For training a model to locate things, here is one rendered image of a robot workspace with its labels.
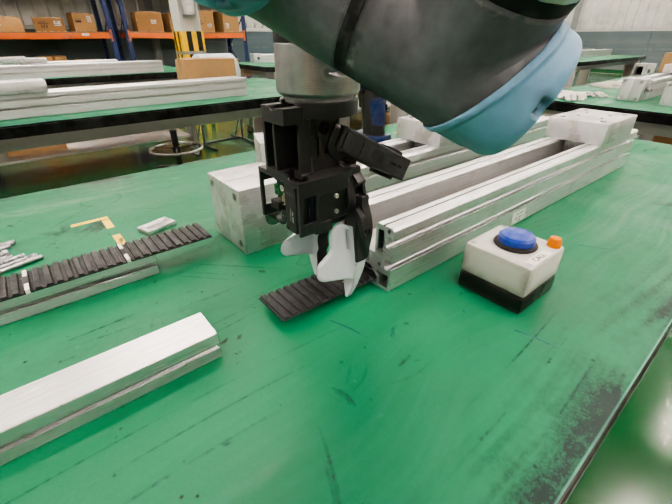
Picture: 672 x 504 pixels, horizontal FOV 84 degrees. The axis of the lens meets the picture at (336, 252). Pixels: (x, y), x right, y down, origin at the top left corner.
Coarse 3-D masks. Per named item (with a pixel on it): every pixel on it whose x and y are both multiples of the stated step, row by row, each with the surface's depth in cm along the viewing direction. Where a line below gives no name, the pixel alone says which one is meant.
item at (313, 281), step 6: (312, 276) 46; (306, 282) 45; (312, 282) 45; (318, 282) 45; (324, 282) 45; (318, 288) 44; (324, 288) 44; (330, 288) 44; (324, 294) 43; (330, 294) 43; (336, 294) 43
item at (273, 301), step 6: (264, 294) 42; (270, 294) 43; (276, 294) 42; (264, 300) 42; (270, 300) 41; (276, 300) 42; (282, 300) 42; (270, 306) 41; (276, 306) 41; (282, 306) 41; (288, 306) 41; (276, 312) 40; (282, 312) 40; (288, 312) 40; (294, 312) 40; (282, 318) 39; (288, 318) 39
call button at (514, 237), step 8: (504, 232) 43; (512, 232) 43; (520, 232) 43; (528, 232) 43; (504, 240) 42; (512, 240) 42; (520, 240) 41; (528, 240) 41; (520, 248) 41; (528, 248) 41
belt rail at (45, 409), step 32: (192, 320) 36; (128, 352) 33; (160, 352) 33; (192, 352) 34; (32, 384) 30; (64, 384) 30; (96, 384) 30; (128, 384) 31; (160, 384) 33; (0, 416) 27; (32, 416) 27; (64, 416) 29; (96, 416) 30; (0, 448) 27; (32, 448) 28
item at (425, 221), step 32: (480, 160) 64; (512, 160) 68; (544, 160) 64; (576, 160) 68; (608, 160) 83; (384, 192) 51; (416, 192) 53; (448, 192) 58; (480, 192) 51; (512, 192) 58; (544, 192) 66; (384, 224) 42; (416, 224) 43; (448, 224) 48; (480, 224) 55; (512, 224) 60; (384, 256) 44; (416, 256) 46; (448, 256) 51; (384, 288) 46
